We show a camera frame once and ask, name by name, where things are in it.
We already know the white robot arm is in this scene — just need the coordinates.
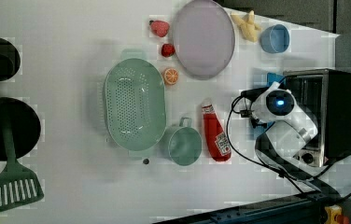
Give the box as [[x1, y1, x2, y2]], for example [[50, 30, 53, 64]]
[[241, 81, 341, 200]]

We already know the silver black toaster oven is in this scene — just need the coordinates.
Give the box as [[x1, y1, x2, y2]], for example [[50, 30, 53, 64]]
[[285, 69, 351, 167]]

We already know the green metal mug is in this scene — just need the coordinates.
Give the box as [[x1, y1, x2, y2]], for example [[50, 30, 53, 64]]
[[160, 117, 203, 166]]

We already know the toy orange slice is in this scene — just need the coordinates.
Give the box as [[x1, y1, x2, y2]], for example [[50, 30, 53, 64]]
[[162, 68, 179, 85]]

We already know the green oval colander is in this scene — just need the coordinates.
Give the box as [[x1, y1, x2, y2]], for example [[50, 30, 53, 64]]
[[104, 49, 166, 158]]

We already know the red ketchup bottle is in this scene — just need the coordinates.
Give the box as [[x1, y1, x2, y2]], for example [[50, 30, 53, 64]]
[[202, 98, 232, 161]]

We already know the small toy strawberry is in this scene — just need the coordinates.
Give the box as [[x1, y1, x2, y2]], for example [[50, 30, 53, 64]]
[[161, 43, 176, 58]]

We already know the lavender round plate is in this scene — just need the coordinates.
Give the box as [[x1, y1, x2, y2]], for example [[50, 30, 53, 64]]
[[172, 0, 235, 77]]

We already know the large toy strawberry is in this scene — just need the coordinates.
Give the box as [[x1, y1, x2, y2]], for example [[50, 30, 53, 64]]
[[149, 20, 170, 37]]

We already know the blue plastic cup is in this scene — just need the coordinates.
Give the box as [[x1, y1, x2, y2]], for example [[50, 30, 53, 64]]
[[260, 24, 290, 53]]

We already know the green slotted spatula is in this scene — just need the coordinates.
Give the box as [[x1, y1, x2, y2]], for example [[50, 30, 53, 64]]
[[0, 109, 44, 212]]

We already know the black frying pan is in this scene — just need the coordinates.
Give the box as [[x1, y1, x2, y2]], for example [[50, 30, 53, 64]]
[[0, 97, 41, 161]]

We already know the yellow red toy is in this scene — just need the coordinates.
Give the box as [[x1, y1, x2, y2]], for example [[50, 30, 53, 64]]
[[325, 205, 350, 224]]

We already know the dark blue metal rail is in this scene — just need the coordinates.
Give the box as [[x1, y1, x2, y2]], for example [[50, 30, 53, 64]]
[[155, 191, 329, 224]]

